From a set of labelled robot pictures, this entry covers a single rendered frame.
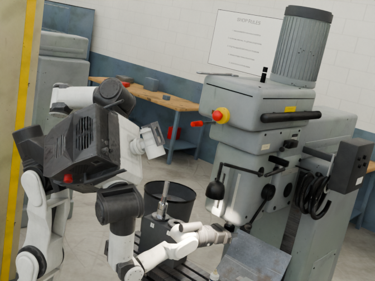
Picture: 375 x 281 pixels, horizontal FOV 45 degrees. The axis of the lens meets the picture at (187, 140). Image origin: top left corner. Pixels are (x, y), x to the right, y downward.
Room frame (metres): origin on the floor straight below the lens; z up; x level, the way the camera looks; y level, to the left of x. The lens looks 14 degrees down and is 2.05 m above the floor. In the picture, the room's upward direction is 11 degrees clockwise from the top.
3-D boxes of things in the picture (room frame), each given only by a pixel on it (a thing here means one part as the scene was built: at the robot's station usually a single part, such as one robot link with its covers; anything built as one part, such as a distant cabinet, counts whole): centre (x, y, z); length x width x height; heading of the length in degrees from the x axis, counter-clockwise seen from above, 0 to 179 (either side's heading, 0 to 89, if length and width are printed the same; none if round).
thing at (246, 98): (1.82, -0.26, 1.81); 0.47 x 0.26 x 0.16; 142
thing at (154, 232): (2.05, 0.02, 1.03); 0.22 x 0.12 x 0.20; 59
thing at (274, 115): (1.74, -0.38, 1.79); 0.45 x 0.04 x 0.04; 142
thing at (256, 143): (1.84, -0.27, 1.68); 0.34 x 0.24 x 0.10; 142
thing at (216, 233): (1.75, -0.17, 1.23); 0.13 x 0.12 x 0.10; 37
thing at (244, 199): (1.81, -0.25, 1.47); 0.21 x 0.19 x 0.32; 52
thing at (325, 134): (2.20, -0.56, 1.66); 0.80 x 0.23 x 0.20; 142
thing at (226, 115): (1.63, -0.11, 1.76); 0.06 x 0.02 x 0.06; 52
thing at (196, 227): (1.69, -0.08, 1.24); 0.11 x 0.11 x 0.11; 37
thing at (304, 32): (2.00, -0.40, 2.05); 0.20 x 0.20 x 0.32
